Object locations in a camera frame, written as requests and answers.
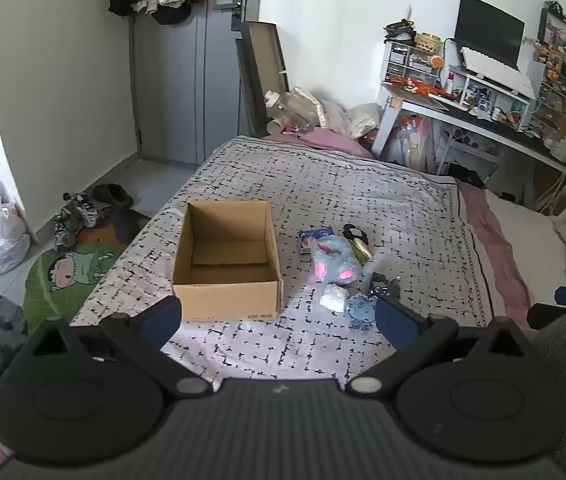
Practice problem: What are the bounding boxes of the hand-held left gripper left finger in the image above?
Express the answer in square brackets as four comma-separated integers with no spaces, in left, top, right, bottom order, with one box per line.
[27,296,212,404]

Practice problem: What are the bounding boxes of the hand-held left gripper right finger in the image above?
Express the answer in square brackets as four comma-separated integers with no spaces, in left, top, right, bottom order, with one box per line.
[345,295,536,397]

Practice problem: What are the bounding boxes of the light blue soft toy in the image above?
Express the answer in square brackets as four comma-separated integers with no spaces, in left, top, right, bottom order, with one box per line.
[346,292,380,332]

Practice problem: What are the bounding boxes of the dark small soft toy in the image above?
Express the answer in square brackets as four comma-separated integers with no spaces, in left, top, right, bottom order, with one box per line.
[369,272,402,299]

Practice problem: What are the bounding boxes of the white soft toy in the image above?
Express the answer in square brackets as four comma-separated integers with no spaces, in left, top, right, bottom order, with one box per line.
[318,283,349,314]

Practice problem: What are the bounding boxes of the hamburger toy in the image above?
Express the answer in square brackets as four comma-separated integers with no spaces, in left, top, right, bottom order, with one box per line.
[352,238,375,264]

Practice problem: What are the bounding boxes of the blue plush toy pink ears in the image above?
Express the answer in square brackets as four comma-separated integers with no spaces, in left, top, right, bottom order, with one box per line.
[310,236,362,286]

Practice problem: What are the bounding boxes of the blue tissue pack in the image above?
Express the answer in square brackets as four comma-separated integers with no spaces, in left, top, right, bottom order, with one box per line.
[297,227,335,255]

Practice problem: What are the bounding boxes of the green cartoon floor mat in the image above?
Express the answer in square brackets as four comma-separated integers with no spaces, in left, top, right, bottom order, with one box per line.
[22,242,127,334]

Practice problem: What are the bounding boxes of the patterned clothes pile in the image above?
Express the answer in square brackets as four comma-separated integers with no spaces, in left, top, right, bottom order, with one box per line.
[52,192,110,252]

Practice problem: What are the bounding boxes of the dark slippers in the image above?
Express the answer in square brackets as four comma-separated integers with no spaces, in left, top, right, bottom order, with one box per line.
[90,183,135,209]

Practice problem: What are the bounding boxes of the grid patterned blanket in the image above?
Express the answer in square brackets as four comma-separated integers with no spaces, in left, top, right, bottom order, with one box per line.
[70,135,494,392]

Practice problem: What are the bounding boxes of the white duvet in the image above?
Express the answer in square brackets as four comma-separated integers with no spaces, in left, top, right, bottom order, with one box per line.
[485,189,566,312]

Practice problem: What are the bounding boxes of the white tied plastic bag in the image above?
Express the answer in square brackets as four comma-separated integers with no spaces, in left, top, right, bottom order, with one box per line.
[0,194,32,276]

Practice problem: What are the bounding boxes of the colourful printed bag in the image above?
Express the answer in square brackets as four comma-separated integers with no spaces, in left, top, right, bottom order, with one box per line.
[382,112,437,167]

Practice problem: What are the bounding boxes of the white crumpled plastic bag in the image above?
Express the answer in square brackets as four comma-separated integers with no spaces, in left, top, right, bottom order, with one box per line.
[347,102,385,139]

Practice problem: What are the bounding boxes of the white desk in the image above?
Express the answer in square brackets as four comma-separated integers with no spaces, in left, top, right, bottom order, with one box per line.
[371,82,566,182]

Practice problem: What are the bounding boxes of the clear woven bag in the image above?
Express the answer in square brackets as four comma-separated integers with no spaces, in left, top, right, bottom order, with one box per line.
[287,86,330,129]

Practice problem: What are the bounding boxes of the grey door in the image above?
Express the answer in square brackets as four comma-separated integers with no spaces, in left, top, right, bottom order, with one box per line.
[130,0,265,167]

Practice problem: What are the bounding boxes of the clear plastic jar white lid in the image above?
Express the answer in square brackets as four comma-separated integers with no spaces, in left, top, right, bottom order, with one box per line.
[264,89,295,122]

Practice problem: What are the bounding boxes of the white monitor riser shelf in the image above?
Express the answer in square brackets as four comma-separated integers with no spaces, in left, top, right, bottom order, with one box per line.
[445,64,534,129]

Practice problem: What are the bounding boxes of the clear drawer organiser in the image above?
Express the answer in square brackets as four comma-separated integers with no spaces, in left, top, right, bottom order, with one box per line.
[384,39,442,89]

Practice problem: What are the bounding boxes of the large flat cardboard box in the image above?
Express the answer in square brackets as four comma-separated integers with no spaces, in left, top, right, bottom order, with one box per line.
[235,20,292,139]

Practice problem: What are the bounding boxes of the white keyboard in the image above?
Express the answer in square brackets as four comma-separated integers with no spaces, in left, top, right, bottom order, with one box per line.
[460,47,536,99]

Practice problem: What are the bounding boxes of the wicker basket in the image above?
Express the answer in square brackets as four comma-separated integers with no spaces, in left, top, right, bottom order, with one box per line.
[415,32,442,54]

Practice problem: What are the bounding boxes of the black handbag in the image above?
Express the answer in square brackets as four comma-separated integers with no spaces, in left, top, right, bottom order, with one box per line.
[382,18,417,44]

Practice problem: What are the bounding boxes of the black computer monitor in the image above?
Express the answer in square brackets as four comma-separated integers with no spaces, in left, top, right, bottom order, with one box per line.
[454,0,526,71]

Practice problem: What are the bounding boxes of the framed picture with plant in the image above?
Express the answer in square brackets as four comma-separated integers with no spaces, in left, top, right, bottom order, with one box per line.
[537,1,566,52]

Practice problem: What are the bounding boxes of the white wire rack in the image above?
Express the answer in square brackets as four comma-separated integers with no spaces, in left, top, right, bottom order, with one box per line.
[535,159,566,217]

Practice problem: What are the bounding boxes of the door handle lock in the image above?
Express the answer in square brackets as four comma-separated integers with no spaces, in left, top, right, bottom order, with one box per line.
[215,0,244,31]

